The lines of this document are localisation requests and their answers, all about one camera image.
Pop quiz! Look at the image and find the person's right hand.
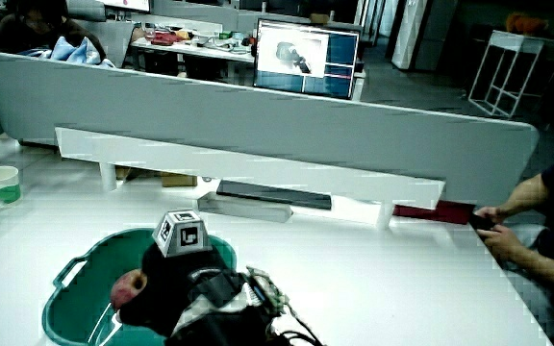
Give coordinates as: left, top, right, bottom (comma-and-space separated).
117, 209, 245, 337

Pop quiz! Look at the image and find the red apple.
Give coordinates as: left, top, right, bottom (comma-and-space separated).
110, 268, 148, 311

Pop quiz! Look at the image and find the teal plastic basin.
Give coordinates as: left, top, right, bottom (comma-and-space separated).
40, 227, 239, 346

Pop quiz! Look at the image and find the grey tray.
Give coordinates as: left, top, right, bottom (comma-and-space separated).
196, 190, 293, 224

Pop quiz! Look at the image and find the cardboard box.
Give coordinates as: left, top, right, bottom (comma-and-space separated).
160, 172, 198, 188

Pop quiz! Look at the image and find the black keyboard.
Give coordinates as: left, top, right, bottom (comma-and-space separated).
215, 179, 334, 211

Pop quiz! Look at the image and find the white desk shelf riser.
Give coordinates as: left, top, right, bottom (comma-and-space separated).
54, 126, 446, 231

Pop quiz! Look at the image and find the long grey divider panel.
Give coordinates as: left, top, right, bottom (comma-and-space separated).
0, 52, 541, 208

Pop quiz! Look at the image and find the white background desk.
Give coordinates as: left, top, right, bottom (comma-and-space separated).
130, 31, 259, 64

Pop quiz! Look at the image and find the red bag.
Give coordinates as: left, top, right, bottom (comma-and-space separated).
150, 31, 182, 47

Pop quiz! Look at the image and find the light blue cloth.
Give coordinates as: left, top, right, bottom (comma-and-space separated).
48, 37, 114, 67

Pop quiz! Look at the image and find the dark red flat item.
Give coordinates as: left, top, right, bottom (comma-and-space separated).
392, 200, 475, 226

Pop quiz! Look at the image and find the computer monitor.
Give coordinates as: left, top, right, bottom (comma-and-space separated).
252, 17, 363, 101

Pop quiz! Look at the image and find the black phone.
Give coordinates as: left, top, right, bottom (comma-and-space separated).
468, 213, 497, 231

